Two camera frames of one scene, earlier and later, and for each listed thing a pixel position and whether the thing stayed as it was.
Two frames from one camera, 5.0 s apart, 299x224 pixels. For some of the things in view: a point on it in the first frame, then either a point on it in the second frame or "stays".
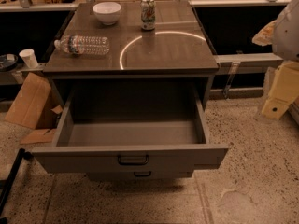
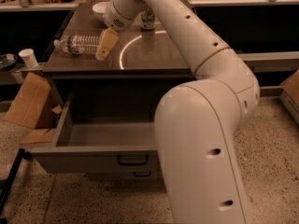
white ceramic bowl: (106, 12) stays
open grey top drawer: (124, 132) stays
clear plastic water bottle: (81, 45) stays
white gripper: (287, 35) to (113, 19)
